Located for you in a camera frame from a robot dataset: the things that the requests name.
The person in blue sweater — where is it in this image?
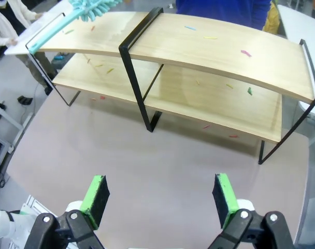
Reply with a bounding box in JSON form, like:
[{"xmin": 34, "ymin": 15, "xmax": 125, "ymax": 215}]
[{"xmin": 175, "ymin": 0, "xmax": 272, "ymax": 32}]

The grey metal table frame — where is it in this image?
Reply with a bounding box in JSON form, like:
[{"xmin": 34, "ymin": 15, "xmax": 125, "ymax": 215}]
[{"xmin": 0, "ymin": 103, "xmax": 31, "ymax": 154}]

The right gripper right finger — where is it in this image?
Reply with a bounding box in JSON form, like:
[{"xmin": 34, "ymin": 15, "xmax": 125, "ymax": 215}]
[{"xmin": 206, "ymin": 173, "xmax": 295, "ymax": 249}]

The wooden shelf black metal frame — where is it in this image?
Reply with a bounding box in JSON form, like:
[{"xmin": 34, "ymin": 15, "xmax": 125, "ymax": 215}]
[{"xmin": 25, "ymin": 7, "xmax": 315, "ymax": 165}]

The white table with dark edge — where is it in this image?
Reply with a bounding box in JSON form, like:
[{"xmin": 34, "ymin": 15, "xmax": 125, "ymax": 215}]
[{"xmin": 4, "ymin": 0, "xmax": 75, "ymax": 56}]

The black object on floor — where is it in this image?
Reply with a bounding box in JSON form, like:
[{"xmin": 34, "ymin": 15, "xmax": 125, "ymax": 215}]
[{"xmin": 17, "ymin": 95, "xmax": 34, "ymax": 105}]

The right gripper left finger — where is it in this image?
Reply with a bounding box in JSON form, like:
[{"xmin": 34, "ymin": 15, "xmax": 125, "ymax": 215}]
[{"xmin": 24, "ymin": 175, "xmax": 111, "ymax": 249}]

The yellow bag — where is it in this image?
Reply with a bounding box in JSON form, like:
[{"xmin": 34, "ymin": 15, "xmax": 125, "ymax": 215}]
[{"xmin": 263, "ymin": 1, "xmax": 279, "ymax": 34}]

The teal microfibre duster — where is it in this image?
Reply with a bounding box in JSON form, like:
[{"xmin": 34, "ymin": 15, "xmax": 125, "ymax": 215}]
[{"xmin": 27, "ymin": 0, "xmax": 125, "ymax": 55}]

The person in cream cardigan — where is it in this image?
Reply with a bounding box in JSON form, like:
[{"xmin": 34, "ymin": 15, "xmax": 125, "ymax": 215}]
[{"xmin": 0, "ymin": 0, "xmax": 59, "ymax": 95}]

